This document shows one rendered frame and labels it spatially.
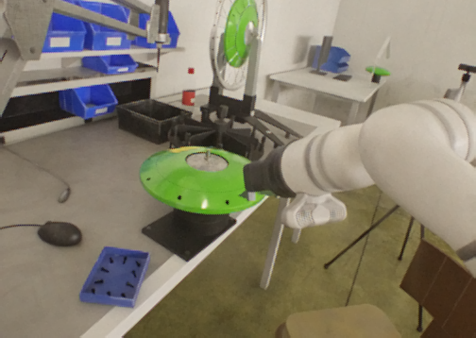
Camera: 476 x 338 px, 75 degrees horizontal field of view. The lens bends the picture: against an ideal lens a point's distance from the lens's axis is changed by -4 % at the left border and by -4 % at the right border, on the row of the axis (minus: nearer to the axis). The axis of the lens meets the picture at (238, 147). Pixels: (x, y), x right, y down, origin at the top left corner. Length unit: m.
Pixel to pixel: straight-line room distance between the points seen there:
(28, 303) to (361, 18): 5.09
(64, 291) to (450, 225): 0.64
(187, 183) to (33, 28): 0.40
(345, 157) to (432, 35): 4.92
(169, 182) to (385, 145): 0.53
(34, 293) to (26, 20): 0.48
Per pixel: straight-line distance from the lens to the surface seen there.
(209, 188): 0.70
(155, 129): 1.27
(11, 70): 0.48
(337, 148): 0.34
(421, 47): 5.22
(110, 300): 0.68
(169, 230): 0.82
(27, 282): 0.76
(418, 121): 0.27
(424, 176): 0.27
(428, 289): 1.19
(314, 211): 0.41
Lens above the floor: 1.43
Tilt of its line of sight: 23 degrees down
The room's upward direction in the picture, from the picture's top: 9 degrees clockwise
